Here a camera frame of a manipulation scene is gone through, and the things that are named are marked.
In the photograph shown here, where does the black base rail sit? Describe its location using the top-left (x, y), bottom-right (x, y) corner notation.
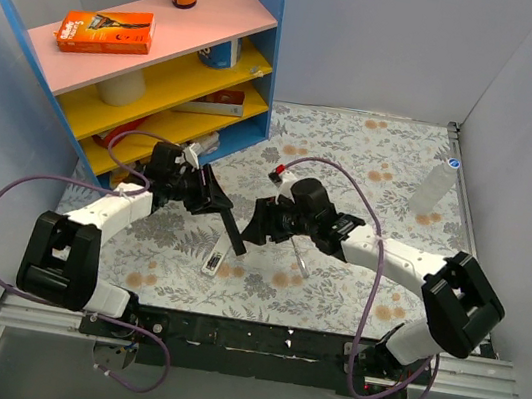
top-left (78, 302), bottom-right (432, 397)

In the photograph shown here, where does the purple cable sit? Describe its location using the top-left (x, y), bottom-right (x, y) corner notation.
top-left (0, 108), bottom-right (207, 399)
top-left (247, 152), bottom-right (469, 399)

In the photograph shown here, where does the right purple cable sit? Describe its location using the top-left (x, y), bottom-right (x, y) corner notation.
top-left (247, 152), bottom-right (469, 399)

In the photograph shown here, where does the red box lower shelf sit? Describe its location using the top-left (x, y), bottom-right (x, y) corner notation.
top-left (92, 117), bottom-right (147, 149)

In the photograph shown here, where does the clear plastic bottle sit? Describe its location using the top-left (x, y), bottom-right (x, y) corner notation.
top-left (408, 157), bottom-right (461, 215)

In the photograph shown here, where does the white remote control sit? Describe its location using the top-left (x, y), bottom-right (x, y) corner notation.
top-left (200, 233), bottom-right (231, 277)

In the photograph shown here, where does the white paper roll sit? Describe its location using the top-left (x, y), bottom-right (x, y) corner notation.
top-left (96, 70), bottom-right (146, 107)

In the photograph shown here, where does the blue pink yellow shelf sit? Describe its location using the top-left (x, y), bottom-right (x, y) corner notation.
top-left (0, 0), bottom-right (285, 186)

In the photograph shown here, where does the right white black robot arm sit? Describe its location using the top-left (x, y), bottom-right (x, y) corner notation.
top-left (242, 168), bottom-right (505, 379)

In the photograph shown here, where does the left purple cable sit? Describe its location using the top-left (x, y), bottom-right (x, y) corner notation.
top-left (0, 108), bottom-right (207, 399)

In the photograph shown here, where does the yellow packet bottom shelf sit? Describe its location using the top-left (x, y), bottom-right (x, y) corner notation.
top-left (108, 168), bottom-right (130, 190)

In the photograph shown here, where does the floral table mat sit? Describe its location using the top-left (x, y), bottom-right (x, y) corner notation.
top-left (99, 103), bottom-right (470, 338)

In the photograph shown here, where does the red white flat box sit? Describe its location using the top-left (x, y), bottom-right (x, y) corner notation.
top-left (172, 89), bottom-right (246, 117)

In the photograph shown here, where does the small white box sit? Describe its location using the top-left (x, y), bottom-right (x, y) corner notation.
top-left (200, 132), bottom-right (220, 154)

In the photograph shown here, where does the small screwdriver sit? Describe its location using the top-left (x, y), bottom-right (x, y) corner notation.
top-left (290, 238), bottom-right (310, 279)

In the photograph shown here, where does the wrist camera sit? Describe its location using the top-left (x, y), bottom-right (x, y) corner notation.
top-left (182, 142), bottom-right (203, 169)
top-left (268, 164), bottom-right (298, 200)

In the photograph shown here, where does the black remote control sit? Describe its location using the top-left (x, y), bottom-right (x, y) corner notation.
top-left (220, 208), bottom-right (247, 256)

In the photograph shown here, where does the blue white can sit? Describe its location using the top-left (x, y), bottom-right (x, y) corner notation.
top-left (197, 38), bottom-right (243, 70)

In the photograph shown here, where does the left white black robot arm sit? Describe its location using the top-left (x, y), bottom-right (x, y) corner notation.
top-left (16, 141), bottom-right (246, 339)

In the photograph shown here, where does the orange razor box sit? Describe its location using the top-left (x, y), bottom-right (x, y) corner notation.
top-left (54, 10), bottom-right (155, 55)

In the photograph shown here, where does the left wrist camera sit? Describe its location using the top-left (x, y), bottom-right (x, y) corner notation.
top-left (182, 142), bottom-right (203, 169)

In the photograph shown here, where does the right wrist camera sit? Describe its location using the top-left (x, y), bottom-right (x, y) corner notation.
top-left (268, 164), bottom-right (298, 200)

